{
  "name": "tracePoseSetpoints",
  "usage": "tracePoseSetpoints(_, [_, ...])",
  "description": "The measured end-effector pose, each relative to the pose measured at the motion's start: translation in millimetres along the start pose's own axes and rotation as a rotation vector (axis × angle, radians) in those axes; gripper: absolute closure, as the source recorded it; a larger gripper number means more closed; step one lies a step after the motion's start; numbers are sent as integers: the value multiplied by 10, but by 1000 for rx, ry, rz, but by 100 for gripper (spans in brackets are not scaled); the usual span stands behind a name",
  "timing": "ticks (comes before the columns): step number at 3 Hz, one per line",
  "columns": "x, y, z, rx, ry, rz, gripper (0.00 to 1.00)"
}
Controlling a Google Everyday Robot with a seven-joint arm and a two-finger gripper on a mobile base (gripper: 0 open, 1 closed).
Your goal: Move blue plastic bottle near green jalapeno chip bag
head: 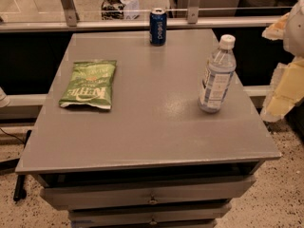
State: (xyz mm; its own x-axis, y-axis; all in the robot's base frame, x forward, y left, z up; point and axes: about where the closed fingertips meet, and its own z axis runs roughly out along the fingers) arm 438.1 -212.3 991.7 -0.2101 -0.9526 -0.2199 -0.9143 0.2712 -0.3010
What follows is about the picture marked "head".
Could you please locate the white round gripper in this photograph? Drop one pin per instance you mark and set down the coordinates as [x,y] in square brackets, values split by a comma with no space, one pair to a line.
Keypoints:
[294,32]

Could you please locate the clear blue-label water bottle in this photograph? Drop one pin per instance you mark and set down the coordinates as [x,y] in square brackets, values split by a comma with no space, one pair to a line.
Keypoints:
[218,73]

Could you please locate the white bag behind glass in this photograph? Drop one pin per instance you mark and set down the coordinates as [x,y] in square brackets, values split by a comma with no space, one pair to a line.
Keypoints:
[120,9]

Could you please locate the green kettle chip bag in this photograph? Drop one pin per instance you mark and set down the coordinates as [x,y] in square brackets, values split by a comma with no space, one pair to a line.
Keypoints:
[90,84]

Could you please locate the blue pepsi can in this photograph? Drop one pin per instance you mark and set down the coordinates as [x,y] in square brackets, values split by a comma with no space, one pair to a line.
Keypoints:
[158,23]

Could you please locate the upper grey drawer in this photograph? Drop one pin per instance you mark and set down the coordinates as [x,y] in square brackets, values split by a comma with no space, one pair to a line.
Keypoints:
[147,193]

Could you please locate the grey drawer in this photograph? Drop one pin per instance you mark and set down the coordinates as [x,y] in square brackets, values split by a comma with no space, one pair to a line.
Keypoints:
[149,215]
[147,193]

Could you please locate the grey drawer cabinet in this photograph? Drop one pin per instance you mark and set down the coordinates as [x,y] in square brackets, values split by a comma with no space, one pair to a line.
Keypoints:
[155,129]

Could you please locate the lower grey drawer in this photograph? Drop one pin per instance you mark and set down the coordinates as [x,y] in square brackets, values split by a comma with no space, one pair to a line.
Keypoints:
[149,215]

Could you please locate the white object at left edge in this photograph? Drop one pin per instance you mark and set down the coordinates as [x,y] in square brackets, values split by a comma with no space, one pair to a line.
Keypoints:
[4,99]

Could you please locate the black floor stand leg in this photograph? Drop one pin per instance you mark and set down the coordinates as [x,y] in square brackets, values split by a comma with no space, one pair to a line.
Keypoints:
[19,192]

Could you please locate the metal window rail frame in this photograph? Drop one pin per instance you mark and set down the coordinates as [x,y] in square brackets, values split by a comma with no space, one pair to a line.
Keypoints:
[87,15]

